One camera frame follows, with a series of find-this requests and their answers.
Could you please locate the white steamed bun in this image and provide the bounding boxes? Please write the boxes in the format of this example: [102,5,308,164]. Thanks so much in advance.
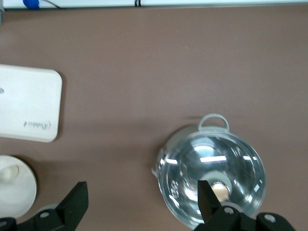
[0,164,20,182]

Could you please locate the glass pot lid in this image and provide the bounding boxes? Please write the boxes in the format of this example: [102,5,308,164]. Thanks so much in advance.
[157,131,267,229]

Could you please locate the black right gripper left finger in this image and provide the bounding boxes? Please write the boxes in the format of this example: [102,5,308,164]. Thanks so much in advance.
[0,181,89,231]

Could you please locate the blue round cap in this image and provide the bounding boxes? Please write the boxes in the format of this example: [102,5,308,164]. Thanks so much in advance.
[22,0,40,9]

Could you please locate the grey thin cable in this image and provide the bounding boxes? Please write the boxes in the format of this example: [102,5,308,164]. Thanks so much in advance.
[39,0,61,9]

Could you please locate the cream rectangular tray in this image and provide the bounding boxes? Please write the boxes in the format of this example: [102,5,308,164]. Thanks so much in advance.
[0,64,63,143]

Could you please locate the pale green electric pot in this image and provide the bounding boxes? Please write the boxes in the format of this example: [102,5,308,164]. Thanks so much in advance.
[151,113,267,229]

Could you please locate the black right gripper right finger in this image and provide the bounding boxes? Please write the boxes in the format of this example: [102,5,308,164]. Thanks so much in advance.
[194,180,297,231]

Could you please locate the brown table mat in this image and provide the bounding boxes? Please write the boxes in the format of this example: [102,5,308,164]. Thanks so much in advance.
[0,5,308,231]

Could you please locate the cream round plate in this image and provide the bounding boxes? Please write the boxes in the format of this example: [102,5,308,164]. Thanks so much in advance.
[0,155,38,218]

